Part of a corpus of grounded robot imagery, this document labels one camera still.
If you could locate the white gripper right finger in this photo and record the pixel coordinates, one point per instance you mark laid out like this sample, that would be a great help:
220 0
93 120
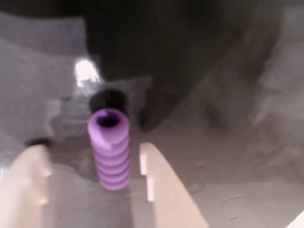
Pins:
171 190

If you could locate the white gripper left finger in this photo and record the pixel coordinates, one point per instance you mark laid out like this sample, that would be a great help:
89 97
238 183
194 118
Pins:
26 190

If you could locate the purple ribbed pen grip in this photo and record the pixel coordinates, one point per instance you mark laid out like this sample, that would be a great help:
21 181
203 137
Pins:
110 149

